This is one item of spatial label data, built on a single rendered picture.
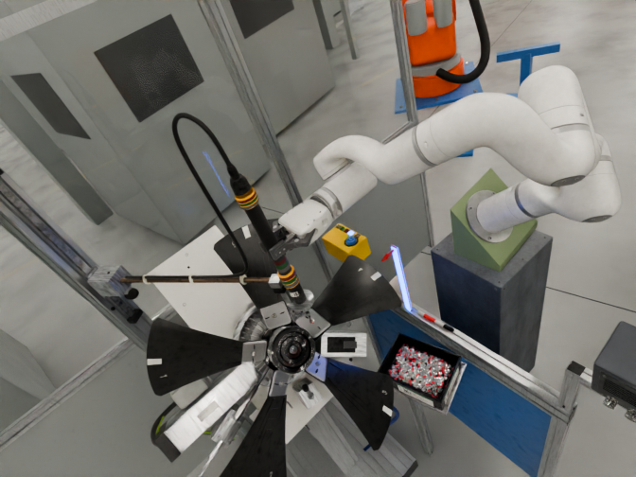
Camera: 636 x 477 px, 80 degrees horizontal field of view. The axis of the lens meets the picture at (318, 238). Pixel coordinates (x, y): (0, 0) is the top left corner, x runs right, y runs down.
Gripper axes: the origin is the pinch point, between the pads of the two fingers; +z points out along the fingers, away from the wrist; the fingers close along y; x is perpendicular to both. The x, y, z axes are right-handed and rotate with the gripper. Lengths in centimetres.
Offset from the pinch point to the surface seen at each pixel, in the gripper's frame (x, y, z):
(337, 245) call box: -42, 28, -32
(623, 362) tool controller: -25, -61, -32
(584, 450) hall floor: -149, -58, -64
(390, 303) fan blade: -35.3, -10.1, -20.4
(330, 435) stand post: -103, 8, 12
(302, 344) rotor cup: -27.2, -5.5, 6.8
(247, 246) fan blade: -8.5, 17.5, 0.9
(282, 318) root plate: -24.4, 3.2, 5.9
